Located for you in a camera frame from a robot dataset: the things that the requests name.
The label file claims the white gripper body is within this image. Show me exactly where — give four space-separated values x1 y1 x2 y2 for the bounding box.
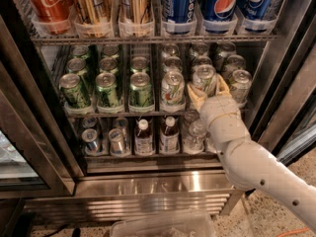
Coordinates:
198 96 246 131

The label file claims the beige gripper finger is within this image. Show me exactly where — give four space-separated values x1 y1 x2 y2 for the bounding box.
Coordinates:
215 74 231 97
187 84 207 111

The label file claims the white 7up can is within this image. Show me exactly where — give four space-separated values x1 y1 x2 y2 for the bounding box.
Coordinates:
161 43 179 60
192 64 217 97
161 71 185 106
189 42 208 60
228 69 252 104
212 41 236 71

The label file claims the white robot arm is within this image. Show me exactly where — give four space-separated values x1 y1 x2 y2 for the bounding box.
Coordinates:
187 78 316 232

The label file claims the white 7up can second-row right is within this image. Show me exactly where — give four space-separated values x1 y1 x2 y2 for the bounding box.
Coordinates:
220 54 246 80

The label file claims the white 7up can second-row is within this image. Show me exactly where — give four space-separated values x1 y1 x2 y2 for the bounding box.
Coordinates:
220 54 246 80
162 56 182 73
191 55 212 73

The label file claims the white 7up can second-row middle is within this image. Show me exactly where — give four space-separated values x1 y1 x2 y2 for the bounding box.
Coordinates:
191 55 212 73

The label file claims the white 7up can second-row left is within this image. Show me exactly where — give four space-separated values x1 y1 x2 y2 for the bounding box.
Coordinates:
162 56 182 73

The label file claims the green can front right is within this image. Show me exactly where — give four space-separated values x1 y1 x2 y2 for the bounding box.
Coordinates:
129 72 153 108

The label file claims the green can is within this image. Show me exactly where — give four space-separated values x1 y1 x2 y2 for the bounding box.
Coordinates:
96 72 119 108
129 72 153 108
70 45 92 61
59 73 91 109
101 45 119 59

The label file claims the green can second-row right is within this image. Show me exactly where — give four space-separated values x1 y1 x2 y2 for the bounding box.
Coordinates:
130 56 149 73

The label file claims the green can second-row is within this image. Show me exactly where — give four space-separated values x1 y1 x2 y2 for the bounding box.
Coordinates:
66 58 94 94
130 56 149 73
99 57 119 76

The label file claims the silver can bottom back right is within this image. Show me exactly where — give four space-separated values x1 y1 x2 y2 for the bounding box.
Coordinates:
113 117 128 140

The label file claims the silver can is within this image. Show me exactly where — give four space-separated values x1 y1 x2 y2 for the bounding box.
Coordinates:
82 118 98 129
81 128 101 152
113 117 128 140
109 128 125 155

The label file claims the blue Pepsi can middle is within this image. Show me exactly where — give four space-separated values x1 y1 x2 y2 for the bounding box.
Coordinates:
203 0 237 34

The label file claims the green can front middle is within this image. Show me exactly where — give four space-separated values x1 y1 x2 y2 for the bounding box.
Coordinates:
96 72 119 108

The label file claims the silver can bottom front right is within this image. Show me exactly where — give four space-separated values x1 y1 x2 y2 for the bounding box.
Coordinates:
109 128 125 155

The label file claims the green can second-row middle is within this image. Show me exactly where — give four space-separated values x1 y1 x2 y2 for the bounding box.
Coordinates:
99 57 119 76

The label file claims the blue Pepsi can left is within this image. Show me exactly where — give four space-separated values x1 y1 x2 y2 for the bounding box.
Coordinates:
162 0 196 35

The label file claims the green can back middle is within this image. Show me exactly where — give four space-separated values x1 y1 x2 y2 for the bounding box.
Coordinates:
101 45 119 59

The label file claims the stainless steel display fridge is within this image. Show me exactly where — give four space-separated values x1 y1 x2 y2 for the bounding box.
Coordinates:
0 0 316 224

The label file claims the silver can bottom back left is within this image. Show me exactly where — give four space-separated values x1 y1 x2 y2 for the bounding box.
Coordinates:
82 118 98 129

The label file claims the gold soda can right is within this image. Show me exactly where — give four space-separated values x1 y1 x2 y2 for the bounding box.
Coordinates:
119 0 153 37

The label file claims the gold soda can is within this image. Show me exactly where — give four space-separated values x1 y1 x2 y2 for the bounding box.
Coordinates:
119 0 153 37
74 0 111 38

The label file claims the silver can bottom front left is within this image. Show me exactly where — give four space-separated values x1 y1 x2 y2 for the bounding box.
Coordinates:
81 128 101 152

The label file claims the green can second-row left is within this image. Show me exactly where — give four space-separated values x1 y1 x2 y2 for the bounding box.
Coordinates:
66 58 94 94

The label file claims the green can front left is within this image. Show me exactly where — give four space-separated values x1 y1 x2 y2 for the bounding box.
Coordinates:
59 73 91 109

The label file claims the green can back left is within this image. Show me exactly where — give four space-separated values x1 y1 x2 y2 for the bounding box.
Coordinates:
70 45 92 61

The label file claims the gold soda can left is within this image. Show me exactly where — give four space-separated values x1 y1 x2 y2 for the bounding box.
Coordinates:
74 0 111 38

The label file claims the red Coca-Cola can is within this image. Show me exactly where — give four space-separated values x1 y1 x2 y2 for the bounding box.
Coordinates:
30 0 70 35

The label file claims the clear water bottle left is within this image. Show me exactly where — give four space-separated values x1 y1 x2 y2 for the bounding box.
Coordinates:
183 118 207 155

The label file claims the clear water bottle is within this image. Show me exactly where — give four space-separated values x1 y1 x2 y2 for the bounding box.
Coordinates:
205 135 217 153
183 118 207 155

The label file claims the clear water bottle right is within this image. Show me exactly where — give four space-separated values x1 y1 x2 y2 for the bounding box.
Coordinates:
205 135 217 153

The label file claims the brown tea bottle right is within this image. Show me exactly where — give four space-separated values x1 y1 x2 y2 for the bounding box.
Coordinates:
159 117 179 155

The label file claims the brown tea bottle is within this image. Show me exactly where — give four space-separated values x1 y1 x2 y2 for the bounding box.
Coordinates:
159 117 179 155
134 119 154 155

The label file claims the brown tea bottle left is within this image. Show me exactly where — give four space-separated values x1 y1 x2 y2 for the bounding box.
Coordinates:
134 119 154 155

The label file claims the orange cable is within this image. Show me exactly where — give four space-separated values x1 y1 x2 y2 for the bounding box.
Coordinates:
276 226 310 237

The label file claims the black cable on floor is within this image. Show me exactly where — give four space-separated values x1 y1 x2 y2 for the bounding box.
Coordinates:
42 224 82 237

